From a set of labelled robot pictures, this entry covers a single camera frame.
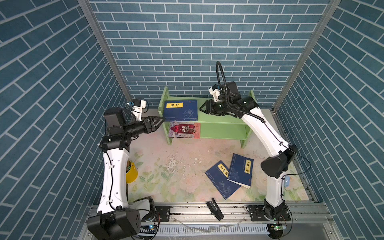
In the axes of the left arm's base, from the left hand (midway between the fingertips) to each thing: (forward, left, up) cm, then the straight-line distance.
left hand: (162, 119), depth 67 cm
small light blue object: (-18, -66, -32) cm, 76 cm away
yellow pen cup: (-13, +19, -28) cm, 36 cm away
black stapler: (-30, -25, -35) cm, 52 cm away
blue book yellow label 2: (-11, -42, -33) cm, 55 cm away
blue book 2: (-12, -29, -35) cm, 47 cm away
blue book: (+12, -7, -7) cm, 16 cm away
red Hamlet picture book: (+12, -8, -23) cm, 27 cm away
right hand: (+10, -18, -2) cm, 21 cm away
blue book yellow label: (+7, -8, -7) cm, 13 cm away
